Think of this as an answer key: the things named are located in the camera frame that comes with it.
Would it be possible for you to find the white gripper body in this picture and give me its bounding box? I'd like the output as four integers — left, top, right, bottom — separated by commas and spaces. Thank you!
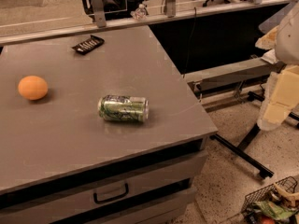
275, 3, 299, 65

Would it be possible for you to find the black metal floor stand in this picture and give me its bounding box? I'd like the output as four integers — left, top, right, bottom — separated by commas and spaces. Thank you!
210, 91, 299, 179

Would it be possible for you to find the grey drawer with black handle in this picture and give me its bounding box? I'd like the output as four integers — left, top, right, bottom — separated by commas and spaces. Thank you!
0, 151, 207, 224

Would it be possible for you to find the black wire basket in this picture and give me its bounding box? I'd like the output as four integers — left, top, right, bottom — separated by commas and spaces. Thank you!
241, 176, 299, 224

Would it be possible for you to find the green soda can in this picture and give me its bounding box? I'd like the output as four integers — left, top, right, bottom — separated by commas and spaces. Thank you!
97, 95, 149, 122

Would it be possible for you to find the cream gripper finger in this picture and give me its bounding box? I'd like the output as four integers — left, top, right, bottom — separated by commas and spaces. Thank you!
255, 26, 278, 49
257, 65, 299, 131

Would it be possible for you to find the black rxbar chocolate bar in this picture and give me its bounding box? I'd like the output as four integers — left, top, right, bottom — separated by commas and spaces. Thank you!
73, 35, 105, 55

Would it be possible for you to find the orange fruit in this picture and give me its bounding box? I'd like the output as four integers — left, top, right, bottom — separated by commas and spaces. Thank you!
18, 76, 48, 101

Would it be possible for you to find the green snack bag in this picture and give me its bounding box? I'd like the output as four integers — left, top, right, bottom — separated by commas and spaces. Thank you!
252, 201, 297, 221

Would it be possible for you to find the clear plastic bottle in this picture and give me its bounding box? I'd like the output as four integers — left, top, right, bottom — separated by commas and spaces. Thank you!
130, 4, 147, 21

